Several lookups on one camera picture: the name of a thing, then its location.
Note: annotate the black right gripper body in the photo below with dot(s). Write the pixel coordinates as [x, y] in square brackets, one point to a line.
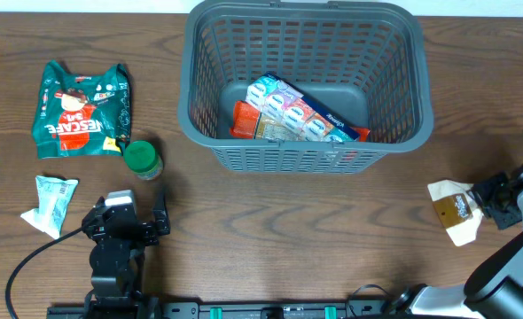
[491, 200]

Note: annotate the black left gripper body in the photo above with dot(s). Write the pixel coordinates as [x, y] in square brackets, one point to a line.
[148, 234]

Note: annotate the brown white snack pouch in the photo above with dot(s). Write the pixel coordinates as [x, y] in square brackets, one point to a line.
[458, 211]

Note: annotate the green Nescafe coffee bag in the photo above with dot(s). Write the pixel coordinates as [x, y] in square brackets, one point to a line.
[82, 115]

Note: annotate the Kleenex tissue multipack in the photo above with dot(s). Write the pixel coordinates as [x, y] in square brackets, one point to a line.
[275, 110]

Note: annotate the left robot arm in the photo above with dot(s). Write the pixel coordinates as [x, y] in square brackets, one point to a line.
[117, 259]

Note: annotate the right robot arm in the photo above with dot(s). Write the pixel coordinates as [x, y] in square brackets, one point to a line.
[495, 288]

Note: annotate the green-lid Knorr seasoning jar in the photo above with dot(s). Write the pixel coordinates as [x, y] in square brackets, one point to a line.
[143, 160]

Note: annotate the pale green snack packet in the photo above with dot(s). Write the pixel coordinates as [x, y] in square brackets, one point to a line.
[54, 196]

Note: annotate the orange cracker package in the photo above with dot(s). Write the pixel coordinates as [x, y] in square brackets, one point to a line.
[299, 122]

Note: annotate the grey plastic basket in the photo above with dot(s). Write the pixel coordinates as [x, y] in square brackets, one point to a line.
[364, 61]

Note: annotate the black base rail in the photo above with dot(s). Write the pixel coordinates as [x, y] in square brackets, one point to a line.
[193, 310]

